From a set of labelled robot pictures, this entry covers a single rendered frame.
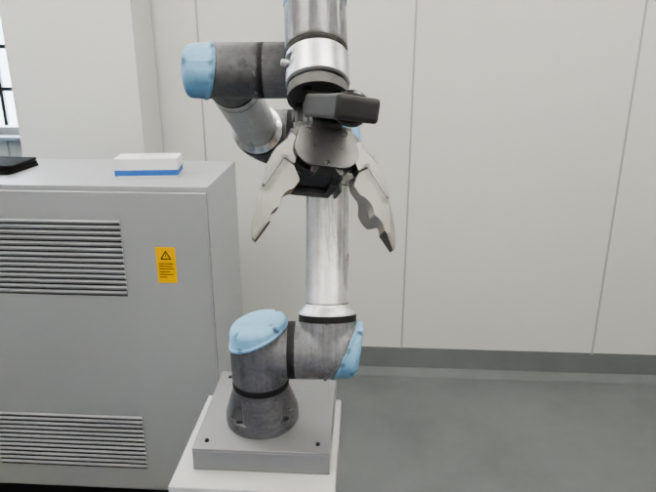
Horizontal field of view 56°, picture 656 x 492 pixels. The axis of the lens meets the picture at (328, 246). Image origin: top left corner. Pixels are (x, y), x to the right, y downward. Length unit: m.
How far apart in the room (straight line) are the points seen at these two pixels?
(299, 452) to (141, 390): 1.51
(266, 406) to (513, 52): 2.62
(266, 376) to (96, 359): 1.53
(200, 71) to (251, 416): 0.70
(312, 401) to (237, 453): 0.21
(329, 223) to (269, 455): 0.47
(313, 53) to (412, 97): 2.71
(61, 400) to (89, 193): 0.92
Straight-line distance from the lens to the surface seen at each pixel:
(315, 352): 1.19
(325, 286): 1.19
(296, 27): 0.75
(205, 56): 0.86
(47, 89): 3.51
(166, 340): 2.54
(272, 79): 0.84
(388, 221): 0.66
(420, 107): 3.43
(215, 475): 1.30
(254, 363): 1.21
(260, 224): 0.61
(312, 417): 1.34
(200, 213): 2.30
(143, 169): 2.49
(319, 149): 0.66
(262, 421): 1.27
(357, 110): 0.60
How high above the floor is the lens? 1.96
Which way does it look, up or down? 19 degrees down
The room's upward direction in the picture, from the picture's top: straight up
